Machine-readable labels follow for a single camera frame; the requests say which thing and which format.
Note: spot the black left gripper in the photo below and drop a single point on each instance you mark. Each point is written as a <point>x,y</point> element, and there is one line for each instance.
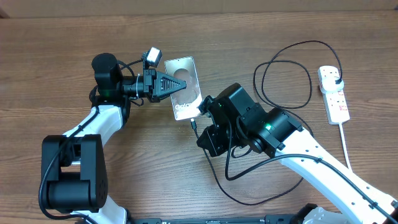
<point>150,75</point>

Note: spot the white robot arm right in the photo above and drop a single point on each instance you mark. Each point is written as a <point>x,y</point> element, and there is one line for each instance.
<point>289,143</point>

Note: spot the Galaxy smartphone with reflective screen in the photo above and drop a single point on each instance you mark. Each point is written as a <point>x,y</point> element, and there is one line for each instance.
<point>185,102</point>

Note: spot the white charger plug adapter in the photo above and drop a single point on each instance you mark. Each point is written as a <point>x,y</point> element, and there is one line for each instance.
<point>331,84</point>

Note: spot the white power strip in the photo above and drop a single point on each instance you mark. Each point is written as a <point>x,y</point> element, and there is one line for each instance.
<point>335,103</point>

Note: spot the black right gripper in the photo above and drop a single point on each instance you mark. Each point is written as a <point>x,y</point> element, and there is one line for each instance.
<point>215,146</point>

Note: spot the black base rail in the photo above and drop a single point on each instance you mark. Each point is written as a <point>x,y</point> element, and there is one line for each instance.
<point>268,219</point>

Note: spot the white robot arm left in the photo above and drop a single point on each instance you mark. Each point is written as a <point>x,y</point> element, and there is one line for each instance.
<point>74,181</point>

